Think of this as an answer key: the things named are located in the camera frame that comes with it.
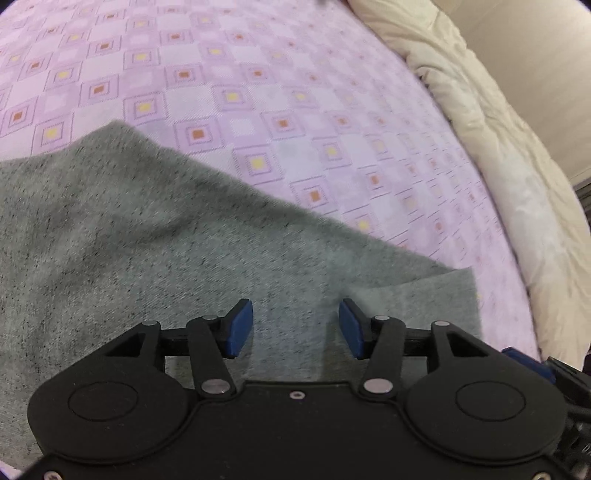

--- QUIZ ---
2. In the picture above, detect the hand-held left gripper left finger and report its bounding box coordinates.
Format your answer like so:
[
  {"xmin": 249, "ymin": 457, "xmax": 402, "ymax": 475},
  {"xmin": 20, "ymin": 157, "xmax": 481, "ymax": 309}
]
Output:
[{"xmin": 98, "ymin": 298, "xmax": 254, "ymax": 399}]

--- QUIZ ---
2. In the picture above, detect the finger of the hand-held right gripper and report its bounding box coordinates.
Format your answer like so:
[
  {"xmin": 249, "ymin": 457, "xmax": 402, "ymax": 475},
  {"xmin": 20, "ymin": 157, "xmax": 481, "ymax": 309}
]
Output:
[{"xmin": 502, "ymin": 346, "xmax": 556, "ymax": 385}]

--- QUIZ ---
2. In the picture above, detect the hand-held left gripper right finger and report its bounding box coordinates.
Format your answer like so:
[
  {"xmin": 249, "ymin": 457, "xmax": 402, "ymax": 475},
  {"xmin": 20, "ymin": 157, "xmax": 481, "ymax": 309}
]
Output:
[{"xmin": 338, "ymin": 298, "xmax": 498, "ymax": 399}]

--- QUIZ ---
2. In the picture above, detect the grey towel blanket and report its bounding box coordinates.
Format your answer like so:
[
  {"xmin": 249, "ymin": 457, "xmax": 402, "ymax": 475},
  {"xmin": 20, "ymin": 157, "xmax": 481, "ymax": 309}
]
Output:
[{"xmin": 0, "ymin": 120, "xmax": 484, "ymax": 468}]

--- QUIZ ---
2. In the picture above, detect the cream duvet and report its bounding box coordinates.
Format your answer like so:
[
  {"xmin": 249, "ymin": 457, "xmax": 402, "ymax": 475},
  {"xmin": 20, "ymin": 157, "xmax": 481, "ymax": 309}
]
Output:
[{"xmin": 346, "ymin": 0, "xmax": 591, "ymax": 366}]

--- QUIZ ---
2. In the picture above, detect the purple checked bed sheet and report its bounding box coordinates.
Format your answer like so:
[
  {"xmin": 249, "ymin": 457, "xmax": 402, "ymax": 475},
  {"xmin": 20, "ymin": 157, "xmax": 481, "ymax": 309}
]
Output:
[{"xmin": 0, "ymin": 0, "xmax": 542, "ymax": 361}]

